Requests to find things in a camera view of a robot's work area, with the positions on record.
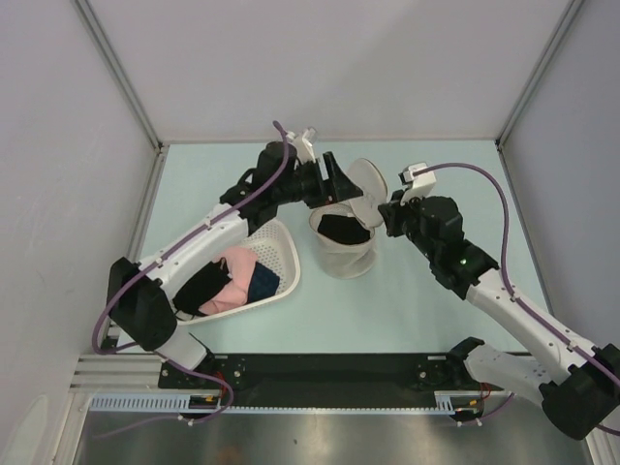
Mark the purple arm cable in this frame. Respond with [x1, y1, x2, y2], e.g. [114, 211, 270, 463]
[416, 162, 620, 432]
[89, 120, 299, 440]

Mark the pink garment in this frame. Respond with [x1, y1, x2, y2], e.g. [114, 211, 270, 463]
[199, 246, 258, 316]

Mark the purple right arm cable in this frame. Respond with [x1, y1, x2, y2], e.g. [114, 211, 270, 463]
[416, 162, 620, 432]

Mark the beige mesh laundry bag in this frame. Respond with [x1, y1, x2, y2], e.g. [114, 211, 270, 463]
[309, 159, 388, 279]

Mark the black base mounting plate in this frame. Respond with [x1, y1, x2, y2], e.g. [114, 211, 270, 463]
[158, 352, 508, 394]

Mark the black bra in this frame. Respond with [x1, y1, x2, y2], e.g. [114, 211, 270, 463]
[317, 214, 371, 245]

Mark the aluminium frame rail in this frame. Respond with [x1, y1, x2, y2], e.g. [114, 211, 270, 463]
[67, 353, 169, 394]

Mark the black garment in basket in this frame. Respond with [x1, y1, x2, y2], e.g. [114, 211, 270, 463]
[172, 259, 232, 321]

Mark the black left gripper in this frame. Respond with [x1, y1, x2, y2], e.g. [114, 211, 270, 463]
[273, 152, 361, 209]

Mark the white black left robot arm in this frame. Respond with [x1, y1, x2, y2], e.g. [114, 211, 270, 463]
[105, 140, 363, 388]

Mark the dark blue garment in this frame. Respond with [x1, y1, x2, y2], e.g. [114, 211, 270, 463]
[247, 263, 280, 303]

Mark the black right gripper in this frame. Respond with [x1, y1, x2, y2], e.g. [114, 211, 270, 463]
[379, 187, 439, 261]

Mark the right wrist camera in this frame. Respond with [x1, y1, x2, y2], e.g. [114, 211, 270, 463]
[399, 163, 437, 204]

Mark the white plastic laundry basket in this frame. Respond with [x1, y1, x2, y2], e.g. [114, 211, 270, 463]
[172, 219, 301, 326]

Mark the light blue cable duct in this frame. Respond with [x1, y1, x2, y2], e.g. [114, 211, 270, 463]
[89, 393, 455, 416]

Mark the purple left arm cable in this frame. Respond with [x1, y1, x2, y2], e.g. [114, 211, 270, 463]
[89, 120, 299, 440]

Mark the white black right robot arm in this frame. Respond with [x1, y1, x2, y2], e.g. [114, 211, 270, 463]
[379, 192, 619, 440]

